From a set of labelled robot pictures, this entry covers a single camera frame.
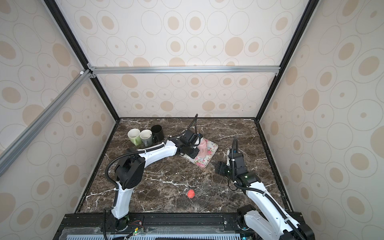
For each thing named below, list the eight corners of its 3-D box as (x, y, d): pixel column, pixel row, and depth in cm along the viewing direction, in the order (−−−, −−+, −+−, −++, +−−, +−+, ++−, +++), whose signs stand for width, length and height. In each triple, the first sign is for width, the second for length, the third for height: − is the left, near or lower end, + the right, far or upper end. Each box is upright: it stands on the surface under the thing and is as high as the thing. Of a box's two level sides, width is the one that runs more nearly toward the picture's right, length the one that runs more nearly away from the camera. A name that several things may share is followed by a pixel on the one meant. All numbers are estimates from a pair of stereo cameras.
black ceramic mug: (154, 144, 107) (151, 135, 99) (153, 134, 112) (150, 125, 105) (164, 142, 108) (162, 133, 100) (163, 132, 113) (161, 123, 106)
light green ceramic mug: (130, 141, 108) (125, 132, 100) (139, 135, 112) (135, 126, 104) (138, 149, 104) (133, 141, 96) (147, 143, 107) (143, 134, 99)
